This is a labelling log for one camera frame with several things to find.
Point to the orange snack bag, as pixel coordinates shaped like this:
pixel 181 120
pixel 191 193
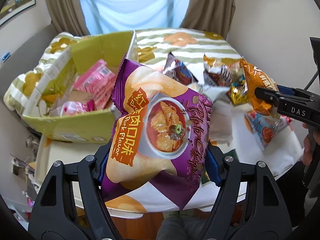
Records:
pixel 255 80

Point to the purple potato chips bag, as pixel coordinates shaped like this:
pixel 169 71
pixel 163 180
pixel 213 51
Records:
pixel 160 120

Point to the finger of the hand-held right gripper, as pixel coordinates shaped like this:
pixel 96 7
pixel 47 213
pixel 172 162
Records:
pixel 285 90
pixel 267 95

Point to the person's right hand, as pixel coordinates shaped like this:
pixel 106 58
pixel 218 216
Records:
pixel 308 146

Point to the blue white snack packet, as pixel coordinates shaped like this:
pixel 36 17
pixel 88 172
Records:
pixel 265 130

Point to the grey cloth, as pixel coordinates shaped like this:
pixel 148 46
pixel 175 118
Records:
pixel 180 227

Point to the green cardboard box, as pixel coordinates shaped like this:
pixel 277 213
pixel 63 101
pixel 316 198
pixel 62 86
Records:
pixel 82 127

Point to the brown curtain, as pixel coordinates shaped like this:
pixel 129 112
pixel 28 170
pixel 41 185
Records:
pixel 210 7
pixel 65 5

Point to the silver dark snack bag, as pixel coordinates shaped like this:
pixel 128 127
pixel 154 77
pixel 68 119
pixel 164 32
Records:
pixel 180 71

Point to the gold blue snack bag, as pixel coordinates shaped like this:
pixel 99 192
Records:
pixel 237 93

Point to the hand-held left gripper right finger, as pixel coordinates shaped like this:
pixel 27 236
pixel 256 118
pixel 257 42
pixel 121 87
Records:
pixel 214 170

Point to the floral striped blanket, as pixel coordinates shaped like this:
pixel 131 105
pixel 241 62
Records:
pixel 190 42

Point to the blue sheer curtain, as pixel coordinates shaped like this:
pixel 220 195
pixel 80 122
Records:
pixel 135 10

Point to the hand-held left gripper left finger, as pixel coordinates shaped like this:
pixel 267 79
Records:
pixel 102 171

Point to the small pink snack packet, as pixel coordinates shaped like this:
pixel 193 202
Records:
pixel 75 107

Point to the large pink snack packet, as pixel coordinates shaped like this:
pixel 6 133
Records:
pixel 98 80

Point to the gold dark snack bag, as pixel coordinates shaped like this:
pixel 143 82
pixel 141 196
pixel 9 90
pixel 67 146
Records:
pixel 220 76

